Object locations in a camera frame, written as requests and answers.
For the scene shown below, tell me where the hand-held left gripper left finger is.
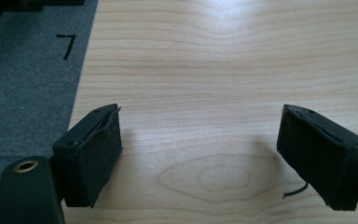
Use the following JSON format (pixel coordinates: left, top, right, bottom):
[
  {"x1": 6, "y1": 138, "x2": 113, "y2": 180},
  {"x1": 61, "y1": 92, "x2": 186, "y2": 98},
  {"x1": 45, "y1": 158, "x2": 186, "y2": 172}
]
[{"x1": 51, "y1": 103, "x2": 124, "y2": 209}]

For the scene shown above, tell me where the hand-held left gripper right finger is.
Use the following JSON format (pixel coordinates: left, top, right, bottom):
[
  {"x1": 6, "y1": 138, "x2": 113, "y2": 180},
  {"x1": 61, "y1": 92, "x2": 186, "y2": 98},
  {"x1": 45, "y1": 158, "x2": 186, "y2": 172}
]
[{"x1": 276, "y1": 104, "x2": 358, "y2": 212}]

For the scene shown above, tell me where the grey felt mat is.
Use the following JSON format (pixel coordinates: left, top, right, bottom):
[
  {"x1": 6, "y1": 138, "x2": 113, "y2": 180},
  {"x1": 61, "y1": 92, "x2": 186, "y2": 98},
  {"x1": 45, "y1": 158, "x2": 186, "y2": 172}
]
[{"x1": 0, "y1": 0, "x2": 100, "y2": 198}]

